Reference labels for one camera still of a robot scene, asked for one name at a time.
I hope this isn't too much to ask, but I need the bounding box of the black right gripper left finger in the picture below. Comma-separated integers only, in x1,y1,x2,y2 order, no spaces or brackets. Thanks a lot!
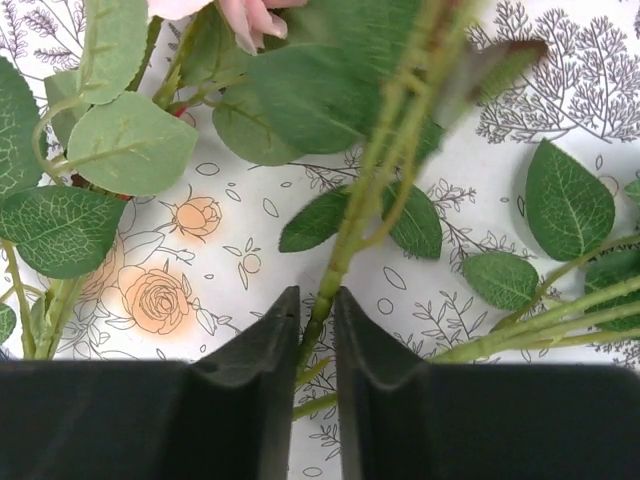
1,286,300,480

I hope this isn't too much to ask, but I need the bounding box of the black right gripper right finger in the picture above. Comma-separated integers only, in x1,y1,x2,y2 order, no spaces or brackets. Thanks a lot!
334,288,639,480

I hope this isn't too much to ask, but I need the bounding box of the green eucalyptus stem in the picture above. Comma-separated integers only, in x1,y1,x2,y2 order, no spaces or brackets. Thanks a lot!
292,137,640,421

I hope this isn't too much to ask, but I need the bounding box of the pink rose stem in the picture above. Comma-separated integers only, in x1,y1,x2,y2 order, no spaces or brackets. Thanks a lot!
149,1,548,372
1,1,202,360

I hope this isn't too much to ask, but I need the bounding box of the floral patterned tablecloth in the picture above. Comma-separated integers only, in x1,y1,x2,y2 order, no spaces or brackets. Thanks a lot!
57,1,639,361

